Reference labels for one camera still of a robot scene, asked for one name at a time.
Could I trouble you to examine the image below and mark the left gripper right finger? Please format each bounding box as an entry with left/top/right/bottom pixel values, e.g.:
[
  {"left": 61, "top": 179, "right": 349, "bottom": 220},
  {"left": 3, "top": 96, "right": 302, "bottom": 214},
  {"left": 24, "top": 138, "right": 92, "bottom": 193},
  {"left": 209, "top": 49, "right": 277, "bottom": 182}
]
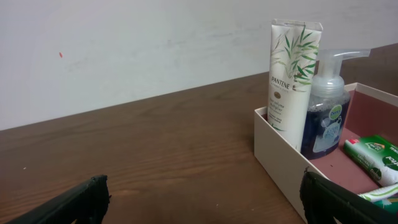
[{"left": 300, "top": 171, "right": 397, "bottom": 224}]

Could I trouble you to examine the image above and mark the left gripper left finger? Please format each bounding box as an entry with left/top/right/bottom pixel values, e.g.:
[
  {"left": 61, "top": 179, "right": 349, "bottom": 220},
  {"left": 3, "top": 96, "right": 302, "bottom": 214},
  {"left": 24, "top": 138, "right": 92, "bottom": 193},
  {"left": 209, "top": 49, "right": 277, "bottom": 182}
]
[{"left": 10, "top": 175, "right": 110, "bottom": 224}]

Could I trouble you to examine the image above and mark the green white toothbrush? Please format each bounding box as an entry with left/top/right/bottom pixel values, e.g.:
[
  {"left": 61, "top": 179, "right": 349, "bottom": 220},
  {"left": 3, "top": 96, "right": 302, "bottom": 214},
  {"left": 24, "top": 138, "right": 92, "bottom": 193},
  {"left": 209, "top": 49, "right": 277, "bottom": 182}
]
[{"left": 358, "top": 184, "right": 397, "bottom": 202}]

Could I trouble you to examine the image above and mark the green white soap packet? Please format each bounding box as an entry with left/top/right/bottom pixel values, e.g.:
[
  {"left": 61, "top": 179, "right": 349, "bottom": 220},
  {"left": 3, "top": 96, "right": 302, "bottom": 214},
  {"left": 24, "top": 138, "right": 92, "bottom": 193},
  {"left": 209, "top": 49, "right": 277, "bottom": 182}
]
[{"left": 343, "top": 135, "right": 397, "bottom": 187}]

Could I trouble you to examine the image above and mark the white Pantene tube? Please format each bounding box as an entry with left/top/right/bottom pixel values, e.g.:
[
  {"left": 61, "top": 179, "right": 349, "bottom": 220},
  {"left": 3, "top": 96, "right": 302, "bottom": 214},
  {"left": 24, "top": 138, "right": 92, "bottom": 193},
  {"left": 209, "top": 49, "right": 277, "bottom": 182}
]
[{"left": 267, "top": 19, "right": 323, "bottom": 151}]

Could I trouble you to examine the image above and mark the red green toothpaste tube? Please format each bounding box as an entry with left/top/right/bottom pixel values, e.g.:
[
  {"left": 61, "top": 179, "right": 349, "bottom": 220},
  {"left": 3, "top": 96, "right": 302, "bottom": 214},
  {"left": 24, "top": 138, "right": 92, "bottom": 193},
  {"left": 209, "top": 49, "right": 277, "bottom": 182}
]
[{"left": 374, "top": 197, "right": 398, "bottom": 216}]

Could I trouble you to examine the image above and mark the white box with pink interior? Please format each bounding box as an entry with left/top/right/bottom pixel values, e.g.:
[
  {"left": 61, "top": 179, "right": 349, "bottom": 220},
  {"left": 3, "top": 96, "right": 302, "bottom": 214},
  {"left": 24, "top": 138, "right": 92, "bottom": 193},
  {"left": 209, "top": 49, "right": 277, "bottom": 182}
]
[{"left": 254, "top": 83, "right": 397, "bottom": 217}]

